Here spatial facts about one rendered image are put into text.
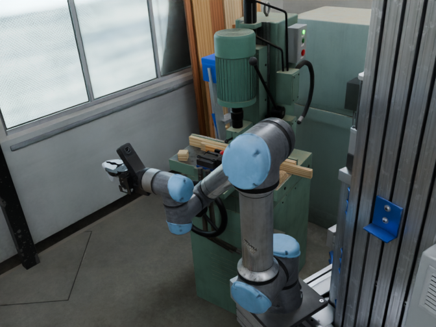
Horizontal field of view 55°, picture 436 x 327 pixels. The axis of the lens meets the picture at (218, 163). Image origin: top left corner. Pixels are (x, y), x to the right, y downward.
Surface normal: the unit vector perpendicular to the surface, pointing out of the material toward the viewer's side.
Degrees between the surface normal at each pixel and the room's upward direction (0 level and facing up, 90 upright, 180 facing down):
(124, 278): 1
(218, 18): 87
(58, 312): 0
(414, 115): 90
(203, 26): 87
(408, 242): 90
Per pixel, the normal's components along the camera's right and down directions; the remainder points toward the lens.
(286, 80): -0.55, 0.43
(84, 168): 0.74, 0.29
